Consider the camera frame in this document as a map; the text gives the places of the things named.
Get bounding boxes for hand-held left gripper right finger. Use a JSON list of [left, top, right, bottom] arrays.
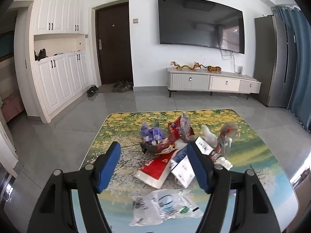
[[187, 141, 283, 233]]

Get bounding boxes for red and white bag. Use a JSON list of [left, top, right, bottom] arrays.
[[135, 150, 179, 189]]

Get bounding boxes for white printed plastic bag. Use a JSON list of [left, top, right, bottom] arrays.
[[129, 189, 204, 227]]

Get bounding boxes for blue curtain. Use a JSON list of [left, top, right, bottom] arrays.
[[277, 6, 311, 133]]

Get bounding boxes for pink bedding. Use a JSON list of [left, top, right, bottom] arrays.
[[0, 95, 25, 123]]

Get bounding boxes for television cables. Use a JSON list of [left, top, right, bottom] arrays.
[[220, 49, 238, 73]]

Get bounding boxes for red snack wrapper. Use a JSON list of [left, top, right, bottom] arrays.
[[168, 116, 195, 142]]

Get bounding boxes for dark snack wrapper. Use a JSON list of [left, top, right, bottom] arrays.
[[140, 138, 175, 155]]

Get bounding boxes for long golden dragon figurine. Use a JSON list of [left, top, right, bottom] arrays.
[[170, 61, 193, 71]]

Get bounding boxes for small white printed carton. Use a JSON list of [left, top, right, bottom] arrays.
[[195, 137, 212, 156]]

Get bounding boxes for black bag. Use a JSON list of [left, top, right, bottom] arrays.
[[34, 49, 48, 61]]

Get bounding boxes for dark brown entrance door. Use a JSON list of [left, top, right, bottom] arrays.
[[95, 2, 134, 85]]

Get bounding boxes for blue and white carton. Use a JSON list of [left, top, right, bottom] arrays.
[[170, 148, 198, 189]]

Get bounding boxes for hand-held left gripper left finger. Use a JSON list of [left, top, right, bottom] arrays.
[[27, 141, 121, 233]]

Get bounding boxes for clear wrapper with red label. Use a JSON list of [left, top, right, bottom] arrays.
[[217, 123, 240, 156]]

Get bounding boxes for grey refrigerator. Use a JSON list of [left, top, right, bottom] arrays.
[[253, 15, 295, 108]]

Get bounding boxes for white television stand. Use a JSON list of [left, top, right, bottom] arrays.
[[166, 67, 262, 100]]

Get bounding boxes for black shoes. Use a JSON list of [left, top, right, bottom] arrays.
[[87, 85, 99, 98]]

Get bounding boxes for purple wrapper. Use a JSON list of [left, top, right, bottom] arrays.
[[140, 124, 166, 142]]

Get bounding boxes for white cabinet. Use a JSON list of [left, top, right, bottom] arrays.
[[13, 0, 100, 124]]

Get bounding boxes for black wall television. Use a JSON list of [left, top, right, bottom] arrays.
[[158, 0, 245, 54]]

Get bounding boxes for clear plastic wrapper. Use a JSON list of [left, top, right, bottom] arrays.
[[180, 111, 191, 139]]

